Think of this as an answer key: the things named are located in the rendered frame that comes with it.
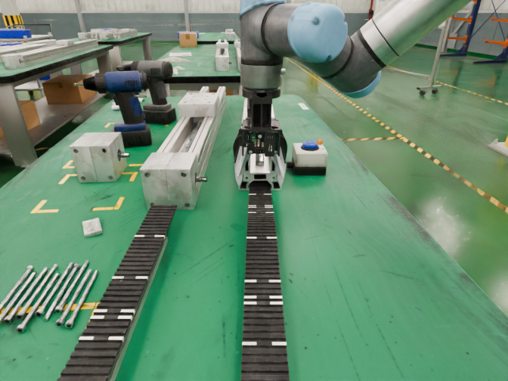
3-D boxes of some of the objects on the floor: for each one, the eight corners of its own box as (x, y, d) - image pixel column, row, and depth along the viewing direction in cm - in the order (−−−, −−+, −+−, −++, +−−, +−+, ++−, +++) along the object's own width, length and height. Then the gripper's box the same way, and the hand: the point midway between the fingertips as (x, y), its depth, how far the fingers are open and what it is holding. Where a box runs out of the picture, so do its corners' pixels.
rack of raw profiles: (436, 56, 1005) (457, -31, 901) (464, 56, 1012) (488, -31, 908) (523, 73, 715) (569, -52, 611) (562, 72, 722) (614, -52, 618)
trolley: (46, 108, 455) (22, 26, 407) (2, 109, 446) (-28, 26, 399) (69, 92, 544) (52, 23, 497) (33, 94, 536) (12, 23, 489)
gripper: (220, 94, 56) (224, 201, 66) (303, 94, 56) (295, 201, 66) (224, 84, 64) (227, 181, 74) (297, 85, 64) (291, 182, 74)
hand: (259, 180), depth 72 cm, fingers open, 8 cm apart
